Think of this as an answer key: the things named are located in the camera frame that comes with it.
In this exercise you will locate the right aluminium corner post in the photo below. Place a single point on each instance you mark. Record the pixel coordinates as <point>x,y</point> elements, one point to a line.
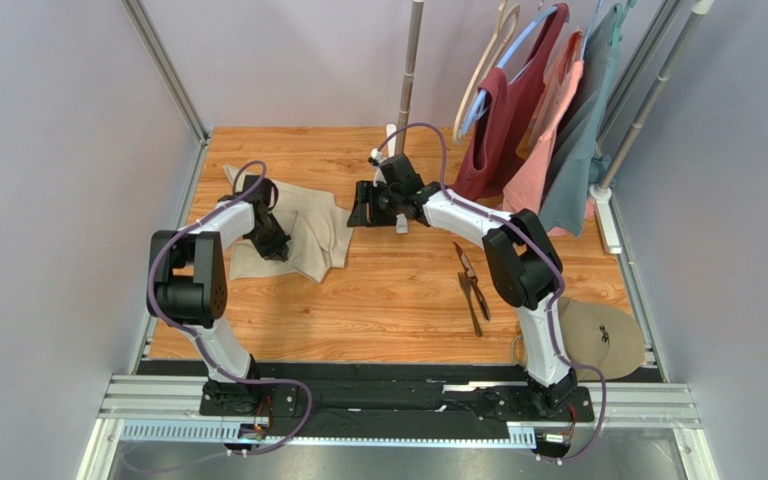
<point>642,55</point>

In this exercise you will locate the right white rack foot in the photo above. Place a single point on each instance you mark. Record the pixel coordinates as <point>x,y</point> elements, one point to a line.
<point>601,199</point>

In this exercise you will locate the beige baseball cap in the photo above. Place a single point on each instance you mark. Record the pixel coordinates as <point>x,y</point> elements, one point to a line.
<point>587,334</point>

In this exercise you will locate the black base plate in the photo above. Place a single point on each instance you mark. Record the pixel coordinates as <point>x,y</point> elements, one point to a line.
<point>384,401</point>

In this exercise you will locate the maroon tank top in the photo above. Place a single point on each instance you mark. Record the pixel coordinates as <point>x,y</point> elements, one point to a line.
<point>513,95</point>

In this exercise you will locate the aluminium frame rail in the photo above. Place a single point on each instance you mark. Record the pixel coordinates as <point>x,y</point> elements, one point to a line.
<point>143,408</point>

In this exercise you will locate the rack pole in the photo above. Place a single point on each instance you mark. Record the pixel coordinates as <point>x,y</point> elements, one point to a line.
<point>699,10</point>
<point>415,23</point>

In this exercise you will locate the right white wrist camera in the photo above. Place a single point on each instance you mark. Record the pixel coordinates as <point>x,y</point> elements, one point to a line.
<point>376,157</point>

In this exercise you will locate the beige wooden hanger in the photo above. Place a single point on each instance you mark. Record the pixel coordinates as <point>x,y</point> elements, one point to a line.
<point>506,26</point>

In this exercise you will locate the left aluminium corner post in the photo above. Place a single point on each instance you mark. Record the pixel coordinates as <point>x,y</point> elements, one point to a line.
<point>153,43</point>

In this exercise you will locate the right rack pole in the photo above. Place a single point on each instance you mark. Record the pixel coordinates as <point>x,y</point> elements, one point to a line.
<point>699,10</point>

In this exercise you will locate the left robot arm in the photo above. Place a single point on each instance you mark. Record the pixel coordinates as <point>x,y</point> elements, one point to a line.
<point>187,283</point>

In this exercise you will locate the beige cloth napkin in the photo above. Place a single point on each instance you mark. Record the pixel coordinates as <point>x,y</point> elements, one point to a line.
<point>319,237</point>

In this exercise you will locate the aluminium corner post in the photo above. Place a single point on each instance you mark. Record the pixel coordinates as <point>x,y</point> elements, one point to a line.
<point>642,55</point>
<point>153,43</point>

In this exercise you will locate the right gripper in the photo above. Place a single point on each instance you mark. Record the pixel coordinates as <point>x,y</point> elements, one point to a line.
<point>367,204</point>

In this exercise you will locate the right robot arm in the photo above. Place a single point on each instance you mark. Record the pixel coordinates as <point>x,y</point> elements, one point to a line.
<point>524,266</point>

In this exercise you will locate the left rack pole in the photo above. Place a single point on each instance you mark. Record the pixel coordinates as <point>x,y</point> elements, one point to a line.
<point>415,23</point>

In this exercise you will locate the teal shirt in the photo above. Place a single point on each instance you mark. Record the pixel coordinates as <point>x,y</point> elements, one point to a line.
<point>564,205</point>

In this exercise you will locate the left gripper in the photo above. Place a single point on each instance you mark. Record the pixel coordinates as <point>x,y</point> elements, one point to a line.
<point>278,249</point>

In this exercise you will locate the pink shirt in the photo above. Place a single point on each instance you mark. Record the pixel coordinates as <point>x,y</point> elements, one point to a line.
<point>525,189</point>

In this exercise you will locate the blue hanger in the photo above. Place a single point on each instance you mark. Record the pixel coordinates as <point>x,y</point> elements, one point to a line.
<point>478,107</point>

